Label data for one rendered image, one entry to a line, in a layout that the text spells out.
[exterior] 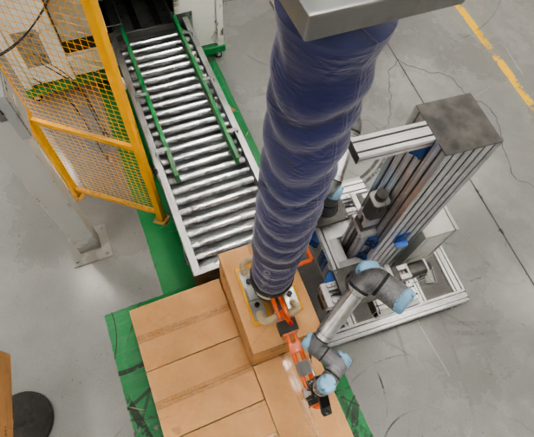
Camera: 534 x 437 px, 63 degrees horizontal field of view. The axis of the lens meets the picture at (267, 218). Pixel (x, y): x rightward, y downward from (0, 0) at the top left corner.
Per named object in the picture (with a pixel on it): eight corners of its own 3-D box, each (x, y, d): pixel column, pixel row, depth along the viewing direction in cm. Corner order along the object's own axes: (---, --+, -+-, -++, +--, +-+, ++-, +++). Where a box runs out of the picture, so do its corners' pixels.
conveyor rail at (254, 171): (184, 35, 404) (181, 16, 387) (189, 33, 405) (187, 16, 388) (282, 251, 314) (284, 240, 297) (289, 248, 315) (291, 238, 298)
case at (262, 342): (219, 277, 287) (218, 253, 252) (276, 257, 296) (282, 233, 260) (250, 366, 263) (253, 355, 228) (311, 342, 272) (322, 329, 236)
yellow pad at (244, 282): (234, 270, 248) (234, 267, 244) (250, 264, 250) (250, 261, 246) (254, 327, 235) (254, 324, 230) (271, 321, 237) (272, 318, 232)
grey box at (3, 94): (16, 111, 223) (-13, 67, 197) (27, 108, 224) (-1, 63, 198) (22, 140, 215) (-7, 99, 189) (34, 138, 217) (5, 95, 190)
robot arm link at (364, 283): (365, 257, 178) (296, 348, 186) (387, 273, 176) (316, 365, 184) (367, 255, 189) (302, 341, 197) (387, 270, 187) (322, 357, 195)
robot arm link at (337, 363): (334, 342, 187) (319, 362, 183) (355, 359, 185) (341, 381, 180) (330, 346, 194) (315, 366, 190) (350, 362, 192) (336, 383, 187)
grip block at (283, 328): (275, 323, 226) (276, 320, 221) (292, 316, 228) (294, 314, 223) (281, 339, 223) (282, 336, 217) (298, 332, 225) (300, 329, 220)
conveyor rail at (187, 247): (113, 50, 390) (107, 33, 373) (119, 48, 391) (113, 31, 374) (195, 282, 299) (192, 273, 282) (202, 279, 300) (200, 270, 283)
